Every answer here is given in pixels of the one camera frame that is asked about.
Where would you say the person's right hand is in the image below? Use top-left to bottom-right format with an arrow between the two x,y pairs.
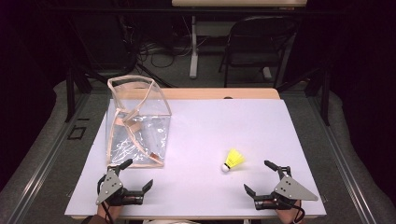
275,200 -> 303,224

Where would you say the desk with white legs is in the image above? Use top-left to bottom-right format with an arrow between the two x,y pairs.
171,0 -> 308,80

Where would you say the bundle of floor cables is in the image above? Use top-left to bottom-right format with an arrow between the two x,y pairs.
136,18 -> 210,69

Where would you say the person's left hand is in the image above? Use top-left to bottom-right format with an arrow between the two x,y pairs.
96,200 -> 124,224

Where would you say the transparent bag with beige trim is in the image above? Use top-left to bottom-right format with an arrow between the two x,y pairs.
106,75 -> 173,169

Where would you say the yellow shuttlecock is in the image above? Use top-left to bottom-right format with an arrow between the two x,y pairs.
220,147 -> 247,174

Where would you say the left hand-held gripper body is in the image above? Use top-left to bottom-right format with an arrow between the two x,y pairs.
95,166 -> 146,207

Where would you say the black metal stand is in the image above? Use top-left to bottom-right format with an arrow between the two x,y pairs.
275,66 -> 332,127
64,18 -> 94,123

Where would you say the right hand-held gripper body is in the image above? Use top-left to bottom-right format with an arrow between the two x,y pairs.
253,166 -> 319,211

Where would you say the black folding chair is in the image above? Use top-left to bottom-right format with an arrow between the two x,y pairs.
218,15 -> 297,90

